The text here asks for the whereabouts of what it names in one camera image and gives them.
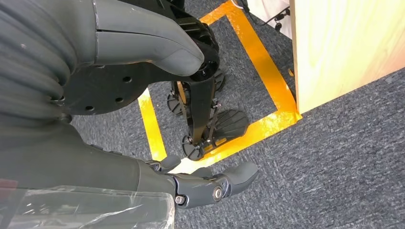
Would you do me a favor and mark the clear plastic film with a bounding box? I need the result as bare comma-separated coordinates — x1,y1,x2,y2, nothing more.
0,185,176,229

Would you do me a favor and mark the yellow floor tape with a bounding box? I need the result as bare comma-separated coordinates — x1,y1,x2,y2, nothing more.
138,0,303,175

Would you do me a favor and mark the light wood desk panel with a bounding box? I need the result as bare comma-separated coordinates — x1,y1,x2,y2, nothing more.
289,0,405,115

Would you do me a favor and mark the white panel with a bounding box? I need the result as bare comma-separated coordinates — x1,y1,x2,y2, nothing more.
246,0,292,39

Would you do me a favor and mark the black cable with connector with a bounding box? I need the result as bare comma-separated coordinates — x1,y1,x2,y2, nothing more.
235,0,291,31

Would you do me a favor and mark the black robot lower body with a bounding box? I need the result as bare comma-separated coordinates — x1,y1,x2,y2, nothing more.
62,0,251,162

